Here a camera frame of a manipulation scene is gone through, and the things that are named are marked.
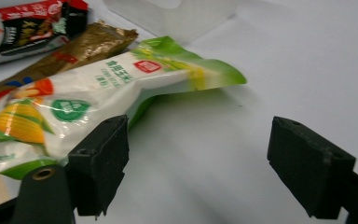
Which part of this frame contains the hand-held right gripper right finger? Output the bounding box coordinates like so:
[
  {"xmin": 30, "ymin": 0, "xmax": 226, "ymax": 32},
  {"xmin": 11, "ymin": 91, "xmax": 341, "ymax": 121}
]
[{"xmin": 267, "ymin": 116, "xmax": 357, "ymax": 220}]

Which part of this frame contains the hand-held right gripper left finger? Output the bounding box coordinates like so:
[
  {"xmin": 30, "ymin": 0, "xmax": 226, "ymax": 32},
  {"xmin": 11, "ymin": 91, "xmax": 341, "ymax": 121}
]
[{"xmin": 68, "ymin": 115, "xmax": 130, "ymax": 217}]

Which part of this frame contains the white and green corn packet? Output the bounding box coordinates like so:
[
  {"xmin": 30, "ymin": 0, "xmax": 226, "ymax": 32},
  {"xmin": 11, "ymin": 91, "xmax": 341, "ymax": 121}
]
[{"xmin": 0, "ymin": 35, "xmax": 248, "ymax": 181}]

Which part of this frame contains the gold foil packet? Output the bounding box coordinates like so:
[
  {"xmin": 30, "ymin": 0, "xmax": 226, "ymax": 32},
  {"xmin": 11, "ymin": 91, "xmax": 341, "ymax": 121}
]
[{"xmin": 0, "ymin": 20, "xmax": 139, "ymax": 113}]

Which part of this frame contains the red and black food packet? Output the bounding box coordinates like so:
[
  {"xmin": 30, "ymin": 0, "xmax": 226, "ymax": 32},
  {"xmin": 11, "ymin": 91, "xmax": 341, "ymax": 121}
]
[{"xmin": 0, "ymin": 0, "xmax": 90, "ymax": 68}]

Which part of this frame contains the clear plastic container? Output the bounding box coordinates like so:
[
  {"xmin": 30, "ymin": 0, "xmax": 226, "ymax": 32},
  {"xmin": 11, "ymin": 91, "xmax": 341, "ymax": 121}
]
[{"xmin": 102, "ymin": 0, "xmax": 241, "ymax": 45}]

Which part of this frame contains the white table mat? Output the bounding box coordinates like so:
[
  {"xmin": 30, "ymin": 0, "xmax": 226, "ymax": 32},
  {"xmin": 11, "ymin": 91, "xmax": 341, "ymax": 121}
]
[{"xmin": 0, "ymin": 0, "xmax": 358, "ymax": 224}]

